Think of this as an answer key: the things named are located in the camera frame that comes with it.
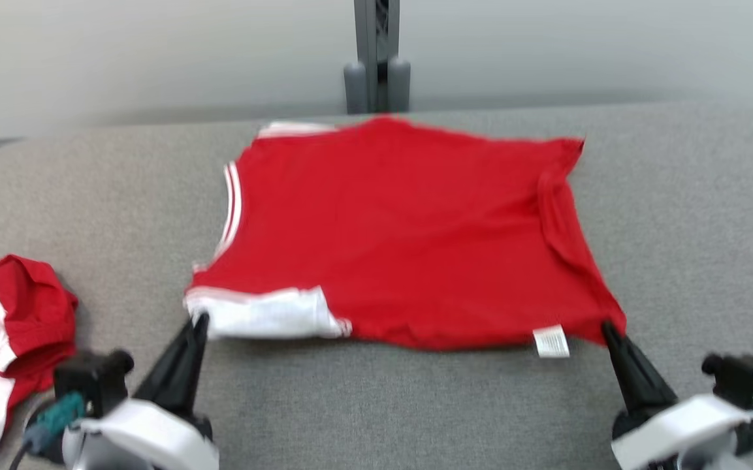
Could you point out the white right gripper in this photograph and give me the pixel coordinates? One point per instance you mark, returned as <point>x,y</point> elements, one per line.
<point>676,431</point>

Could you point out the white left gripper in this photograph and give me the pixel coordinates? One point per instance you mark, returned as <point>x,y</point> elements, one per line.
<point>147,437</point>

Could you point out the red shorts white stripe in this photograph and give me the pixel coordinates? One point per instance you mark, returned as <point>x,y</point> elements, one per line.
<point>30,307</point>

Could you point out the red sleeveless jersey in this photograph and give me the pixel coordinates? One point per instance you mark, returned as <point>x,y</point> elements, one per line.
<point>402,228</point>

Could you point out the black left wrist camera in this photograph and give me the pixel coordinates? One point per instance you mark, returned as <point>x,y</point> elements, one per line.
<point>92,382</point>

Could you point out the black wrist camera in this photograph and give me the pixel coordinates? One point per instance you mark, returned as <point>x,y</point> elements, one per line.
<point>92,382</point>
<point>742,378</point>

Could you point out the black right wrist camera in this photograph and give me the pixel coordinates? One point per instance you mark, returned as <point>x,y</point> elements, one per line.
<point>742,378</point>

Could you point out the grey cylinder post foot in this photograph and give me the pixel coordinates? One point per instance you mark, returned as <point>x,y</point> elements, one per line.
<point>399,85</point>
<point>355,88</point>

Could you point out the grey metal partition post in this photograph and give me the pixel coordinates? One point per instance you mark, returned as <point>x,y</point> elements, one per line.
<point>368,39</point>

